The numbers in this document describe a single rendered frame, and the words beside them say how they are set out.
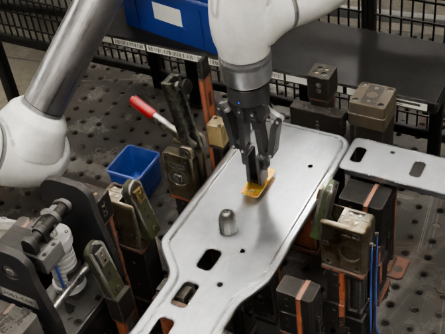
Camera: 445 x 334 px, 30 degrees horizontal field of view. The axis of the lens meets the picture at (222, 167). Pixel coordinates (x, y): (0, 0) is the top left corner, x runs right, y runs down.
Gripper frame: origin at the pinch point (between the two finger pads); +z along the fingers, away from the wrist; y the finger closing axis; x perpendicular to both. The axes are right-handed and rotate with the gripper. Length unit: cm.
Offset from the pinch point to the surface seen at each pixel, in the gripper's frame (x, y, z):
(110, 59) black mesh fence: -55, 77, 29
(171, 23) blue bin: -35, 39, -2
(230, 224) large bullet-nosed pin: 13.6, -1.2, 2.6
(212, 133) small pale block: -6.2, 12.9, 0.7
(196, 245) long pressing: 18.4, 3.6, 5.2
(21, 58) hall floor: -132, 197, 106
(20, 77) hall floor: -119, 188, 106
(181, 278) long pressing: 26.2, 2.2, 5.2
